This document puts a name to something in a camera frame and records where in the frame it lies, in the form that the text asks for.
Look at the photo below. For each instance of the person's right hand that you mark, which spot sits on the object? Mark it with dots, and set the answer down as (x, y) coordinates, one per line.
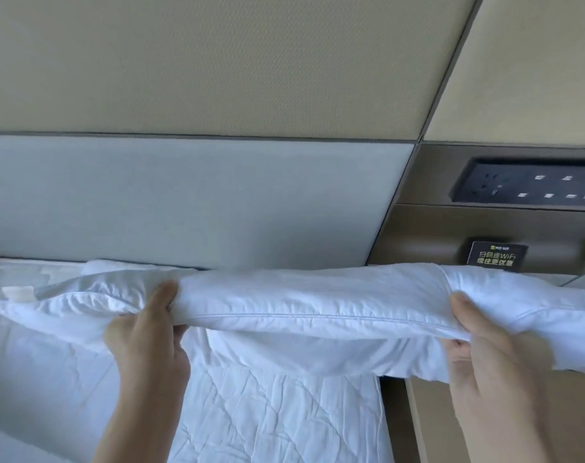
(490, 366)

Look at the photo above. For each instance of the person's left hand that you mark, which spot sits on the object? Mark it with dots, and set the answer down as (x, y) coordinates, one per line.
(145, 342)

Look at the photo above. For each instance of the person's right thumb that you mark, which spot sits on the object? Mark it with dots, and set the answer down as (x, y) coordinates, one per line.
(462, 312)

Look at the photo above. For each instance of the person's left thumb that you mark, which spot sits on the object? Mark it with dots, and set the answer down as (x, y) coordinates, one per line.
(160, 296)

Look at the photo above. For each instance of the white pillow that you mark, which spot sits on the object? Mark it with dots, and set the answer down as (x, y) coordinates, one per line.
(312, 303)

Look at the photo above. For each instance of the person's right forearm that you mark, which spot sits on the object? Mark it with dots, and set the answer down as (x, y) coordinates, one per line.
(502, 436)

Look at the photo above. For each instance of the person's left forearm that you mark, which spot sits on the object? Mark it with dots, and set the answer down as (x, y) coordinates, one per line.
(140, 424)

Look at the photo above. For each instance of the black sign card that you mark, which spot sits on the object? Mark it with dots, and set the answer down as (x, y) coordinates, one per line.
(497, 256)

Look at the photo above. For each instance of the grey padded headboard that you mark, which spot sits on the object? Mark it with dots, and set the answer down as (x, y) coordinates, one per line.
(201, 202)

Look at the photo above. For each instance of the white quilted mattress pad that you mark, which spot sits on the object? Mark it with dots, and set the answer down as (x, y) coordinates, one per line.
(254, 414)

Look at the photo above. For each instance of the wooden bedside table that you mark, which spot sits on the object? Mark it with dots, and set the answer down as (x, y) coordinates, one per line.
(575, 419)

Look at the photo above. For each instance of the brown wall panel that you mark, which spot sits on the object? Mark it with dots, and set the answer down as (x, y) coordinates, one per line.
(427, 226)

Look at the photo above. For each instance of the black socket switch panel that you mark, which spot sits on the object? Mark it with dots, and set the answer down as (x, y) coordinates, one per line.
(529, 184)

